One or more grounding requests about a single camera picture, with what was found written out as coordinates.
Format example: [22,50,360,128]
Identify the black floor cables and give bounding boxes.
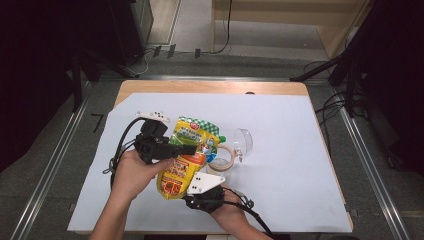
[301,59,368,153]

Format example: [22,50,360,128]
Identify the dark curtain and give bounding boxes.
[0,0,113,173]
[353,0,424,176]

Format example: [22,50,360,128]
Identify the clear jar with beige rim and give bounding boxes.
[206,128,254,183]

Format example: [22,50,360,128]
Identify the metal floor rail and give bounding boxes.
[9,81,93,240]
[332,87,412,240]

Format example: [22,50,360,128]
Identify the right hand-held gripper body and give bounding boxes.
[182,171,226,214]

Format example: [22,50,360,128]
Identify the white paper table sheet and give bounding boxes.
[67,92,353,233]

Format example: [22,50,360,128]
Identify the left hand-held gripper black cable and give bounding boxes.
[102,116,148,188]

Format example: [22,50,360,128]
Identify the white floor cable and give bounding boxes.
[128,49,150,76]

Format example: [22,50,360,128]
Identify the yellow green refill pouch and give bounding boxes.
[156,115,228,201]

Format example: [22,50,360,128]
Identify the hand-held gripper black cable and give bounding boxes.
[102,116,148,188]
[221,187,278,240]

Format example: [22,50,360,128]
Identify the hanging black cable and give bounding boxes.
[211,0,234,55]

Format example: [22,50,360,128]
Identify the person's right hand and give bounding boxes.
[209,189,250,232]

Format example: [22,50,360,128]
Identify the person's left hand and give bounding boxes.
[110,148,175,203]

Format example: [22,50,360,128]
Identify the black metal stand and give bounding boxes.
[289,0,384,118]
[68,46,136,113]

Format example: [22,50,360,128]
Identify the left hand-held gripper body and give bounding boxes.
[134,110,175,165]

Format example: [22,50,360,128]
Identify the light wooden shelf unit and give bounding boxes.
[210,0,374,60]

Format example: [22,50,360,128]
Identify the right hand-held gripper black cable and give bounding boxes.
[221,187,278,240]

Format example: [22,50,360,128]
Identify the black cabinet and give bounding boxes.
[106,0,155,67]

